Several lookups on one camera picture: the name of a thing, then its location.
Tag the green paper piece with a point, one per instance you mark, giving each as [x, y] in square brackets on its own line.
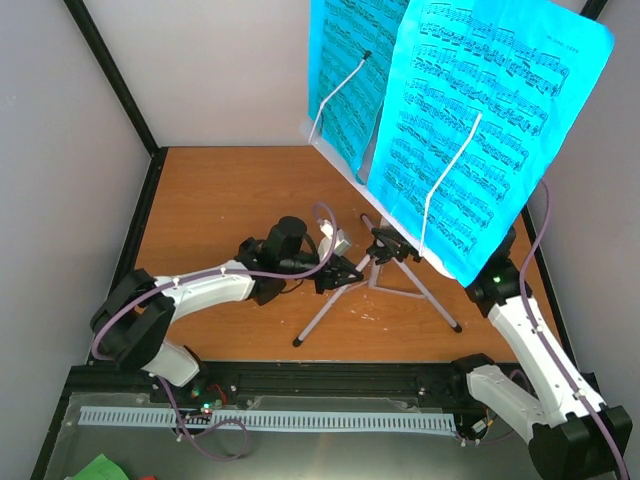
[101, 468]

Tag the left black frame post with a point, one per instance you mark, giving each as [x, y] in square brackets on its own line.
[89, 30]

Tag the black frame post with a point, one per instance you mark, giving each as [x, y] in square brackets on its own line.
[89, 30]
[593, 8]

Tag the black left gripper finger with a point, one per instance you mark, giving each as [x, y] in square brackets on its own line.
[339, 282]
[345, 270]

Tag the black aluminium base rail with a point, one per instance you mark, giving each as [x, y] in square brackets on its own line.
[423, 385]

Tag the light blue cable duct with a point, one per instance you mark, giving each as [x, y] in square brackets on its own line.
[273, 421]

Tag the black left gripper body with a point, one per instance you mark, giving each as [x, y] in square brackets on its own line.
[329, 269]

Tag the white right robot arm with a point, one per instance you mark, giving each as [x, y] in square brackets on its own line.
[570, 431]

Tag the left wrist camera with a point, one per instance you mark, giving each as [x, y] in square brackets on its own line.
[335, 242]

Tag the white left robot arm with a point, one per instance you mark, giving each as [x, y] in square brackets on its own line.
[130, 328]

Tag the blue sheet music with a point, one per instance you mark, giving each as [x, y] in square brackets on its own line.
[350, 51]
[480, 98]

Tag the right black frame post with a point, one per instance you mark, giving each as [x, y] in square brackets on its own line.
[593, 8]

